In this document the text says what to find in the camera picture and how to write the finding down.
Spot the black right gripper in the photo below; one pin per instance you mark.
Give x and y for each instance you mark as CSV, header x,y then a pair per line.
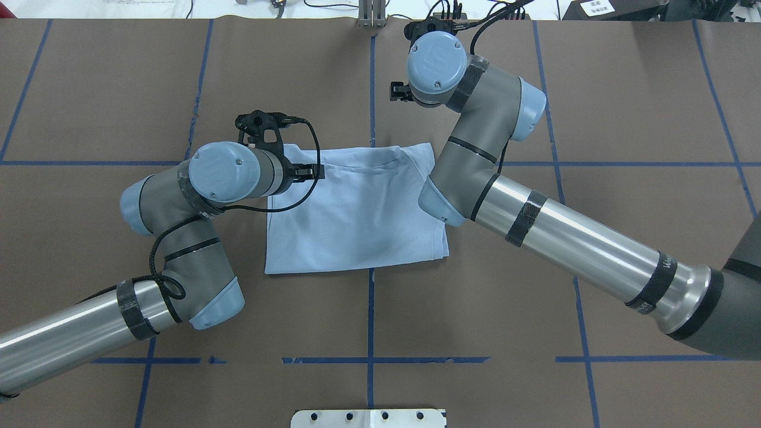
x,y
399,91

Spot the aluminium frame post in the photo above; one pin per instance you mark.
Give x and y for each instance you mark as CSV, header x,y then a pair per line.
x,y
372,13

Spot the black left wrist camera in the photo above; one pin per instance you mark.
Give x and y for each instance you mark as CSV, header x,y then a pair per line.
x,y
252,128

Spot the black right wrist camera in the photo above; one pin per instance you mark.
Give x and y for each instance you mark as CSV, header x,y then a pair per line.
x,y
415,29

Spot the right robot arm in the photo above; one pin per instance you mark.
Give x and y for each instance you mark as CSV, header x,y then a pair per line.
x,y
713,311

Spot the brown paper table cover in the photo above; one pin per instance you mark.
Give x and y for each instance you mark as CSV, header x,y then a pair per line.
x,y
653,130

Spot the light blue t-shirt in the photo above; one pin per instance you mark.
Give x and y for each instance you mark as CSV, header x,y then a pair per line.
x,y
363,214

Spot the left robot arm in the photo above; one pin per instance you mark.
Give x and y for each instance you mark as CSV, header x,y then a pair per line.
x,y
190,278

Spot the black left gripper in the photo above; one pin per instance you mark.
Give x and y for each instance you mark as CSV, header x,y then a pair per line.
x,y
288,173

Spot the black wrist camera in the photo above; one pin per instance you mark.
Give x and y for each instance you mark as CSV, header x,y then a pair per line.
x,y
252,128
415,29

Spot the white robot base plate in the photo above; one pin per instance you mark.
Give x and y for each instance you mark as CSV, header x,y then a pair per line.
x,y
390,417

